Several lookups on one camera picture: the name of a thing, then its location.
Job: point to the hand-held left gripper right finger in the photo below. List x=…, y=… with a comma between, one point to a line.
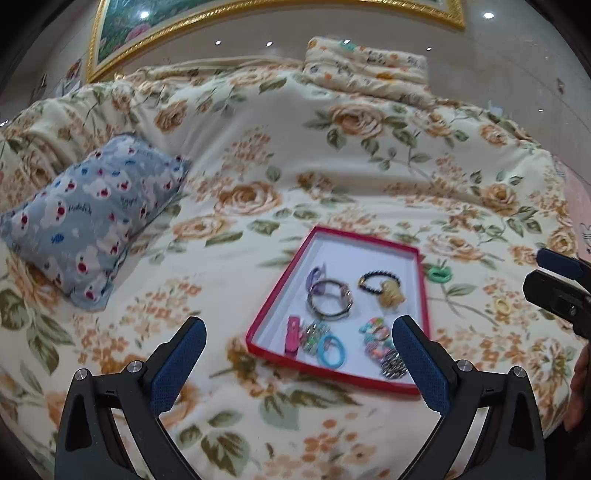
x=420, y=364

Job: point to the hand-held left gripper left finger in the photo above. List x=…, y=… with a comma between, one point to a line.
x=180, y=369

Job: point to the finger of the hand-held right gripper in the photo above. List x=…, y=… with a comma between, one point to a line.
x=561, y=265
x=554, y=295

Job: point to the red jewelry box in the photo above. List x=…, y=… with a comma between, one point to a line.
x=351, y=256

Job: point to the purple hair clip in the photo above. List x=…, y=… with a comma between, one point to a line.
x=315, y=278

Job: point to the person's right hand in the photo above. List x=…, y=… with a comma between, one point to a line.
x=581, y=392

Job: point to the silver metal brooch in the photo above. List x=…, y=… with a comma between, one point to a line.
x=392, y=364

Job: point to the gold ornament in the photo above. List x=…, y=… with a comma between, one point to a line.
x=392, y=295

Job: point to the silver bangle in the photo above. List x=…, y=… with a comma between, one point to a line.
x=344, y=307

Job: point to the pink hair clip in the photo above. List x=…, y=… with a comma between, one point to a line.
x=293, y=334

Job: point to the blue bear print pillow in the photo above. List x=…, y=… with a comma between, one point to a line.
x=83, y=221

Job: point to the folded floral blanket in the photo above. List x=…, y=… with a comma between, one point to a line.
x=364, y=69

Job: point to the gold framed picture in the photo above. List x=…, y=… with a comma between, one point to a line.
x=129, y=32

